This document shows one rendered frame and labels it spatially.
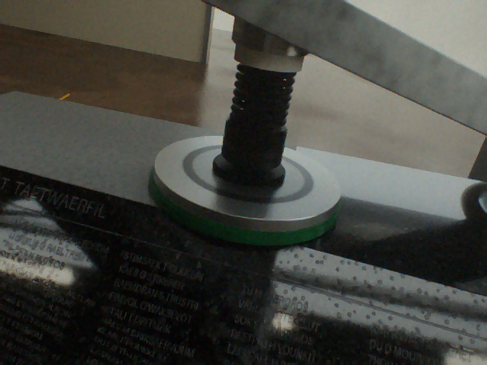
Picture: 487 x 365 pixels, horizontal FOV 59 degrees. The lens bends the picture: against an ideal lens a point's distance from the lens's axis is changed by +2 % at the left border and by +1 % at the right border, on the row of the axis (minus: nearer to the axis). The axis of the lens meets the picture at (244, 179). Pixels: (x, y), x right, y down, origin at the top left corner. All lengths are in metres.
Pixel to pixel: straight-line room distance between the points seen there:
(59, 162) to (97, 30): 5.35
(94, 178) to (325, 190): 0.25
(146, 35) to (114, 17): 0.42
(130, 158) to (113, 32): 5.25
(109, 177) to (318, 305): 0.26
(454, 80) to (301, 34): 0.17
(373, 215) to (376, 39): 0.20
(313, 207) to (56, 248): 0.26
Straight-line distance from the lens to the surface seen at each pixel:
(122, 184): 0.48
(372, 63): 0.42
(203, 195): 0.41
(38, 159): 0.54
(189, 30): 5.45
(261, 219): 0.39
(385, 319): 0.42
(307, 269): 0.42
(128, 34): 5.70
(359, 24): 0.41
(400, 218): 0.53
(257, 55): 0.41
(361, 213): 0.51
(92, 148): 0.57
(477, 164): 1.84
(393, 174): 0.65
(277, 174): 0.47
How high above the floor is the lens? 1.05
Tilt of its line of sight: 25 degrees down
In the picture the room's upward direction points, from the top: 10 degrees clockwise
